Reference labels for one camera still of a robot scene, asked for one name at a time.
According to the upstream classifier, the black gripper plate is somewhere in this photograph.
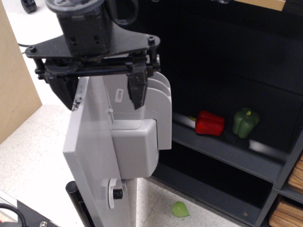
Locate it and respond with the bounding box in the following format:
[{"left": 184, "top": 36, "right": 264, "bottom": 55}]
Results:
[{"left": 25, "top": 24, "right": 160, "bottom": 110}]

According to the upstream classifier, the grey toy fridge door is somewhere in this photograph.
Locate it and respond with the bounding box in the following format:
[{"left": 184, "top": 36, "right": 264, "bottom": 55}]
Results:
[{"left": 63, "top": 72, "right": 172, "bottom": 227}]

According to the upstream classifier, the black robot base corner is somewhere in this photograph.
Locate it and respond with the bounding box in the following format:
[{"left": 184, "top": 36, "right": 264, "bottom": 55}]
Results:
[{"left": 0, "top": 200, "right": 60, "bottom": 227}]

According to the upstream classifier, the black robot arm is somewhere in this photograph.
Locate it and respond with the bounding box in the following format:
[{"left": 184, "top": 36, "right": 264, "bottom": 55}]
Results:
[{"left": 25, "top": 0, "right": 160, "bottom": 109}]

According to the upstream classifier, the tan wooden board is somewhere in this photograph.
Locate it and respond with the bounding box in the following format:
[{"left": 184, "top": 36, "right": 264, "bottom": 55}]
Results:
[{"left": 0, "top": 3, "right": 42, "bottom": 142}]

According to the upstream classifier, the black caster wheel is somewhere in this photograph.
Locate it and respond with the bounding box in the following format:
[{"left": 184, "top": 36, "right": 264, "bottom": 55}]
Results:
[{"left": 20, "top": 0, "right": 37, "bottom": 14}]

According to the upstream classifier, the red bell pepper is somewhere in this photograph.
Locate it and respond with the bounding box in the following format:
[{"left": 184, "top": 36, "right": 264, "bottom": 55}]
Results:
[{"left": 189, "top": 110, "right": 225, "bottom": 136}]

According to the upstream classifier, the small green toy fruit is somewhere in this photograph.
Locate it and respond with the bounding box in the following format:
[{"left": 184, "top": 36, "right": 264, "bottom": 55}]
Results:
[{"left": 172, "top": 201, "right": 190, "bottom": 218}]

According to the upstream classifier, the green bell pepper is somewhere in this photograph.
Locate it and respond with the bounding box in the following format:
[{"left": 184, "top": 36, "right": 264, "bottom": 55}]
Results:
[{"left": 232, "top": 108, "right": 260, "bottom": 139}]

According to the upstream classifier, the tan wooden top panel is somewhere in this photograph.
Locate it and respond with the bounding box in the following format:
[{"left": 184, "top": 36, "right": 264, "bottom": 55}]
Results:
[{"left": 235, "top": 0, "right": 286, "bottom": 11}]

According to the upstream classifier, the upper woven wicker basket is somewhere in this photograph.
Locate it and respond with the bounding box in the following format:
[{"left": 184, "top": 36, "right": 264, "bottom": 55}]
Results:
[{"left": 288, "top": 153, "right": 303, "bottom": 194}]

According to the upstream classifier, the woven wicker basket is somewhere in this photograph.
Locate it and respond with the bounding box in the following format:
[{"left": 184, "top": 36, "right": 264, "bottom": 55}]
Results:
[
  {"left": 288, "top": 153, "right": 303, "bottom": 194},
  {"left": 269, "top": 201, "right": 303, "bottom": 227}
]

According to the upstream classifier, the lower woven wicker basket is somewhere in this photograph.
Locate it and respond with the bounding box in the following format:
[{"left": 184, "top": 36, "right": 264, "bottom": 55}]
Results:
[{"left": 269, "top": 201, "right": 303, "bottom": 227}]

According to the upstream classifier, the black braided cable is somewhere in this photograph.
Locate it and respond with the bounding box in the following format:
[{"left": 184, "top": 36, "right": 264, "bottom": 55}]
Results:
[{"left": 0, "top": 202, "right": 29, "bottom": 227}]

